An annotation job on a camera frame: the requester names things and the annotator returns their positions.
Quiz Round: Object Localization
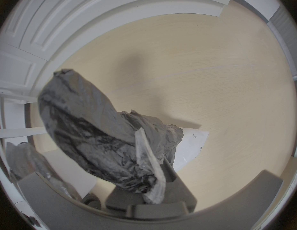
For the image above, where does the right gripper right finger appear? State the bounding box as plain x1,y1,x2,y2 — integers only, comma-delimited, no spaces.
162,157,197,211

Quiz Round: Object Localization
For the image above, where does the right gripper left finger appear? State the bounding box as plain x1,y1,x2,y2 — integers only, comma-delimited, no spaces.
105,185,149,212

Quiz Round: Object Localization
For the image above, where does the black plastic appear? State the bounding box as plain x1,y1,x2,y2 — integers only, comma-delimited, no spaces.
38,69,185,204

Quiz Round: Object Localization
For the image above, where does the black plastic bag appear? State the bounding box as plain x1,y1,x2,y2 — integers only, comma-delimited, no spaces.
6,142,83,201

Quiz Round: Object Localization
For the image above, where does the white trash bin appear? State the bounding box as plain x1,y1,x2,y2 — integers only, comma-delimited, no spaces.
43,150,98,197

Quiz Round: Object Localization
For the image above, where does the white printed wrapper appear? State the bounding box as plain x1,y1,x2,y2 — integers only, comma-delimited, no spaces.
174,126,209,172

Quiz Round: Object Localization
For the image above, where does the grey white chair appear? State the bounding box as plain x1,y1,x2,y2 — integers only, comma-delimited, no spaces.
0,85,47,139

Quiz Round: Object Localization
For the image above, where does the white wardrobe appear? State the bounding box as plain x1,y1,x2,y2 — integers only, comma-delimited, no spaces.
0,0,235,96

